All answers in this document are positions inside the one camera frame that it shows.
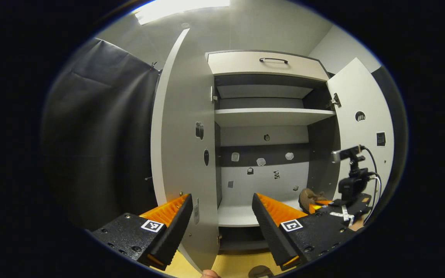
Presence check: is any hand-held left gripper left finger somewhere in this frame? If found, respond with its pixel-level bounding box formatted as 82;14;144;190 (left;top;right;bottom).
91;194;194;271

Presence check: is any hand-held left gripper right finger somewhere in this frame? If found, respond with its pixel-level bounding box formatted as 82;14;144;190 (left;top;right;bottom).
251;193;356;271

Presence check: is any brown shoe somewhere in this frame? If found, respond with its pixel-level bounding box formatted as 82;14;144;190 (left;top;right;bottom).
299;188;328;214
248;265;275;278

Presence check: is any white shoe cabinet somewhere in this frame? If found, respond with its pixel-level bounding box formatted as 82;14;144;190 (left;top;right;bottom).
206;50;341;251

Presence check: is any white cabinet door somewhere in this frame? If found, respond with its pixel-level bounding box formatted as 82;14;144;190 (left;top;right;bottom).
151;28;220;273
326;58;395;205

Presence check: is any white cabinet shelf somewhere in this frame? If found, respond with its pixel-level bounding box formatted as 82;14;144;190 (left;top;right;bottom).
214;108;336;128

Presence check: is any white cabinet drawer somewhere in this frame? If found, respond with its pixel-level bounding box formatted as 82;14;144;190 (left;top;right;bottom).
207;51;330;82

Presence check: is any black backdrop cloth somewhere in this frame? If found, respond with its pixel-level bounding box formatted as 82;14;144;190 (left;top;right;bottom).
371;66;406;217
43;37;161;230

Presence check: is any black cable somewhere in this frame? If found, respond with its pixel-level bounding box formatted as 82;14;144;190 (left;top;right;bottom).
362;146;382;226

